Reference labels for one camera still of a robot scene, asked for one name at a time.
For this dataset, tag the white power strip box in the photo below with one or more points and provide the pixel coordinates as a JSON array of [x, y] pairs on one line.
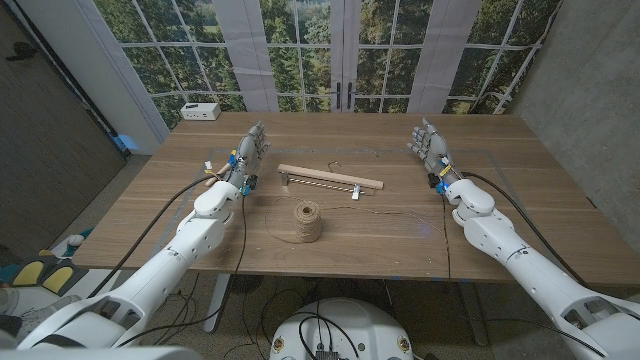
[[200, 111]]

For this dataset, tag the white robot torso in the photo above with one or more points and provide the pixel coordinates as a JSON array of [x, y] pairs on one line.
[[360, 330]]

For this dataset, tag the white table leg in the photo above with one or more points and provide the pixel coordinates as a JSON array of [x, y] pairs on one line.
[[217, 305]]

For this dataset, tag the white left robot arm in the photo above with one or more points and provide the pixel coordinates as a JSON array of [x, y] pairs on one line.
[[165, 260]]

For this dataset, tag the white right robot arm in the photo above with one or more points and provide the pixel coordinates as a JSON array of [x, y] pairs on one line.
[[530, 265]]

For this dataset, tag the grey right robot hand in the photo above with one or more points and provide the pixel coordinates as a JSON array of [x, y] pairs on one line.
[[436, 150]]

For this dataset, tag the small blue object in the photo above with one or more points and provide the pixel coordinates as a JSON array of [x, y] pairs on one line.
[[126, 142]]

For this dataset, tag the grey robot front bar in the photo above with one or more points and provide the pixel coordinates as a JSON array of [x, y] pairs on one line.
[[100, 354]]

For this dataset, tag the jute twine spool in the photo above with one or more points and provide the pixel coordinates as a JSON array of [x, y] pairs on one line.
[[307, 222]]

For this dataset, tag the white sneaker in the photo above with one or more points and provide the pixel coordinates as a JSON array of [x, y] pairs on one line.
[[30, 307]]

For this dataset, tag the jute thread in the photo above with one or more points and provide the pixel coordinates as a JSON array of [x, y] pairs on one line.
[[380, 212]]

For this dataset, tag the colourful toy maraca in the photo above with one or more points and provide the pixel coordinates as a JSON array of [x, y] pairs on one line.
[[212, 181]]

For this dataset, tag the wooden strip clip hanger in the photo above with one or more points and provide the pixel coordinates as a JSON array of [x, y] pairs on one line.
[[330, 176]]

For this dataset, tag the grey table leg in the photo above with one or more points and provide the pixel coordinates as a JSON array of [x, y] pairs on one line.
[[472, 315]]

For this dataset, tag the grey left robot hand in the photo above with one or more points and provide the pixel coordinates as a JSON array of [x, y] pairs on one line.
[[247, 152]]

